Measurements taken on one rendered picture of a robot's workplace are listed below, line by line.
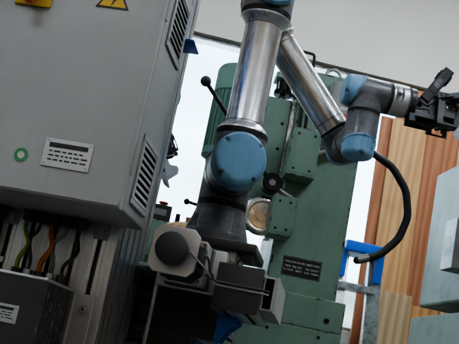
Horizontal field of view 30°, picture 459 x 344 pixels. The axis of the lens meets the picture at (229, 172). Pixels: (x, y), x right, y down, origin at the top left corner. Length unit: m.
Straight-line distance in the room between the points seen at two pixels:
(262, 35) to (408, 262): 2.35
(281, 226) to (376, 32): 2.17
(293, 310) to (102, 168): 1.15
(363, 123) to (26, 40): 0.78
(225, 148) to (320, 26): 2.68
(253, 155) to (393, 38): 2.78
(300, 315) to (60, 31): 1.25
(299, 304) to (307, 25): 2.22
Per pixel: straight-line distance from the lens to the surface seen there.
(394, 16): 4.59
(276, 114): 2.74
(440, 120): 2.00
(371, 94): 1.97
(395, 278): 4.09
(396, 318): 3.93
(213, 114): 2.75
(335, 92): 2.69
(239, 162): 1.82
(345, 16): 4.51
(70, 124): 1.49
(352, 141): 1.93
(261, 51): 1.93
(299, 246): 2.62
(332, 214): 2.65
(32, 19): 1.59
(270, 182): 2.58
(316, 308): 2.50
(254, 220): 2.58
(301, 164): 2.58
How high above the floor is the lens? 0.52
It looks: 13 degrees up
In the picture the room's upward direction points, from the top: 11 degrees clockwise
